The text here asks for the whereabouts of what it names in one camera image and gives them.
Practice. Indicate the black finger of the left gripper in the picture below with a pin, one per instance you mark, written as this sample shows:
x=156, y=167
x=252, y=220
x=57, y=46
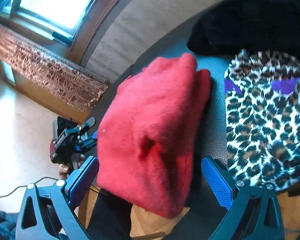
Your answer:
x=86, y=126

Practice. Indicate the brown patterned curtain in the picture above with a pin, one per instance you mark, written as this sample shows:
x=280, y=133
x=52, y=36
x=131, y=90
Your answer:
x=74, y=85

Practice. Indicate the red knit sweater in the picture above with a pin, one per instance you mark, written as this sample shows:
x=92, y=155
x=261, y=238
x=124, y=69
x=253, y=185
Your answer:
x=145, y=141

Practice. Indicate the person's left hand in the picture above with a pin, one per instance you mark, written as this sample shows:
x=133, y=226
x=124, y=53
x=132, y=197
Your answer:
x=64, y=170

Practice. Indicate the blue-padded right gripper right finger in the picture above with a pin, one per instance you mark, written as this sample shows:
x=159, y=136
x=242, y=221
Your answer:
x=252, y=212

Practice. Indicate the black garment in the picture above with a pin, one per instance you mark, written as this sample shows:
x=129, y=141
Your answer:
x=253, y=25

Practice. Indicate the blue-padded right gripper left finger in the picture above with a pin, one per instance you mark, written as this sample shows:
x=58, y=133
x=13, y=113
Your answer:
x=34, y=221

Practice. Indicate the leopard print garment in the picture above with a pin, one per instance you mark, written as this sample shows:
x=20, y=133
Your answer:
x=262, y=101

